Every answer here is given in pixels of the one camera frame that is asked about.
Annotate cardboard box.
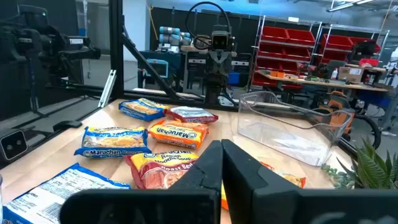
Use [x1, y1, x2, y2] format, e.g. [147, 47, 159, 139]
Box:
[338, 66, 364, 83]

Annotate wooden workbench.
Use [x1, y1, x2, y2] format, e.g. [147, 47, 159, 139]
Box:
[256, 70, 389, 94]

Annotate clear plastic bin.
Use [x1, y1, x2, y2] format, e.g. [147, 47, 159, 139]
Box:
[238, 90, 353, 167]

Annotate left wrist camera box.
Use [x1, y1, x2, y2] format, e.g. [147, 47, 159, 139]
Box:
[211, 30, 235, 51]

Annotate black table-level camera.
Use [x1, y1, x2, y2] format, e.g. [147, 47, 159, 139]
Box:
[0, 128, 29, 162]

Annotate black hose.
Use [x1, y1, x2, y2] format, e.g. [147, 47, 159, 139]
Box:
[354, 113, 382, 150]

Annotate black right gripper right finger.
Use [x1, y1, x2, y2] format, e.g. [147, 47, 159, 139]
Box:
[221, 139, 398, 224]

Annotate black monitor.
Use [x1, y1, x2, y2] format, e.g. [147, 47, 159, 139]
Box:
[353, 40, 377, 62]

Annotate blue crate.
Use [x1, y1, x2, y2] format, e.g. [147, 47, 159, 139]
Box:
[228, 71, 241, 86]

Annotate black frame rail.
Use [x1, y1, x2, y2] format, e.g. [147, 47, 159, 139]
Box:
[123, 88, 240, 112]

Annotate black diagonal frame brace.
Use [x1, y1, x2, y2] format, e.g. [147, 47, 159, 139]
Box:
[121, 24, 180, 101]

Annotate shelf rack with red bins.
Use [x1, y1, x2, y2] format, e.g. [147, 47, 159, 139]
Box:
[251, 15, 323, 91]
[320, 26, 389, 65]

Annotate red Maruchan ramen pack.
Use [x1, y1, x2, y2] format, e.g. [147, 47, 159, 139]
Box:
[124, 151, 200, 190]
[164, 106, 220, 124]

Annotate white metal bar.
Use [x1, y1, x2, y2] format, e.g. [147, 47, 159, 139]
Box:
[98, 70, 118, 109]

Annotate blue Maruchan ramen pack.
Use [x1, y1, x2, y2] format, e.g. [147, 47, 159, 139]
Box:
[2, 162, 131, 224]
[118, 98, 170, 122]
[73, 126, 152, 159]

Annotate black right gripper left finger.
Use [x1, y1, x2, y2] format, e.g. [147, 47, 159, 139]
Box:
[59, 139, 223, 224]

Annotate orange shop vacuum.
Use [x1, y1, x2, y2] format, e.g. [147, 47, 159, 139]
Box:
[315, 91, 355, 133]

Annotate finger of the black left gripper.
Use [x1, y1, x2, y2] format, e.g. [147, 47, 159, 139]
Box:
[220, 50, 233, 65]
[208, 51, 221, 65]

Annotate black frame post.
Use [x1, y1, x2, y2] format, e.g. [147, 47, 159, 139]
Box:
[108, 0, 124, 100]

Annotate blue teach pendant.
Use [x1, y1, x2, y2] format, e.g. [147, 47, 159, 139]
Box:
[146, 58, 169, 78]

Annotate artificial succulent in black pot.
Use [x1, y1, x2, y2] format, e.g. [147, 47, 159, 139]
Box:
[321, 138, 398, 190]

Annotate ceiling lamp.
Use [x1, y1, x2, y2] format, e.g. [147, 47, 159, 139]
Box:
[326, 0, 374, 13]

